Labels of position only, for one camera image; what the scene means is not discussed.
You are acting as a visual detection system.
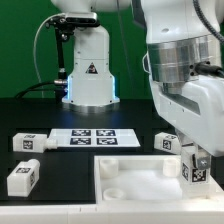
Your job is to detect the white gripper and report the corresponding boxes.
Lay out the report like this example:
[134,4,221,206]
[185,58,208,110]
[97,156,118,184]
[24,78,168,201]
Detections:
[149,75,224,169]

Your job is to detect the white square tabletop tray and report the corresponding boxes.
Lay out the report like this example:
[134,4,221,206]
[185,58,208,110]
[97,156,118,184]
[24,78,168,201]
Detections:
[94,155,218,203]

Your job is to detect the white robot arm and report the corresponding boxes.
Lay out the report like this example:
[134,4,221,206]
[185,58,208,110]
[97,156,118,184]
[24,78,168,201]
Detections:
[51,0,224,169]

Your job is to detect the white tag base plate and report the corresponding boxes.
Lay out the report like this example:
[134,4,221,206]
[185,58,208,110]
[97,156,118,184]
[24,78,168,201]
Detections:
[49,129,140,147]

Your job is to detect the black base cables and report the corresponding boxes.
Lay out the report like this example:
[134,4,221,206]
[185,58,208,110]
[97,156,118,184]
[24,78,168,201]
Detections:
[14,79,69,100]

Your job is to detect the black camera stand pole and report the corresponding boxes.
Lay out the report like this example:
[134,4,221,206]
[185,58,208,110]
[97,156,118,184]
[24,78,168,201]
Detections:
[55,28,69,101]

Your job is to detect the black camera on stand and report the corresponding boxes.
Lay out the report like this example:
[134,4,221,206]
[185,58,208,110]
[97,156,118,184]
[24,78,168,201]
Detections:
[46,12,100,29]

